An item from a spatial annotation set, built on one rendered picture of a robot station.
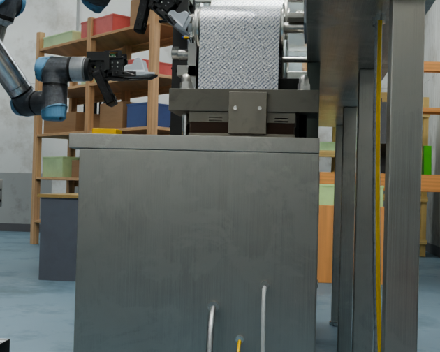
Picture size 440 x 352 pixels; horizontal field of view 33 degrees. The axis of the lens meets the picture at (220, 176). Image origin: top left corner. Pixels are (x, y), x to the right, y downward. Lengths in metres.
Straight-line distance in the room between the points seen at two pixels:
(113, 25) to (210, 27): 6.05
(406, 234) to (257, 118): 0.69
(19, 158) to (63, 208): 5.95
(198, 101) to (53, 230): 4.08
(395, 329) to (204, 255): 0.67
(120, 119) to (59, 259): 2.48
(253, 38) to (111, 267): 0.78
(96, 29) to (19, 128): 3.74
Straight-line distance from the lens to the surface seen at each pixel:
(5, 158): 11.95
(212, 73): 2.21
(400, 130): 1.41
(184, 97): 2.01
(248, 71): 2.20
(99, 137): 1.99
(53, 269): 6.01
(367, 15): 1.65
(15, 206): 11.87
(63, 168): 9.04
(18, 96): 2.37
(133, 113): 7.76
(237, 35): 2.22
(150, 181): 1.95
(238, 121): 1.97
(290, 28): 2.27
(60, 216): 5.97
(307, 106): 1.98
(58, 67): 2.28
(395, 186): 1.41
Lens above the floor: 0.77
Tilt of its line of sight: 1 degrees up
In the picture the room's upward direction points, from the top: 2 degrees clockwise
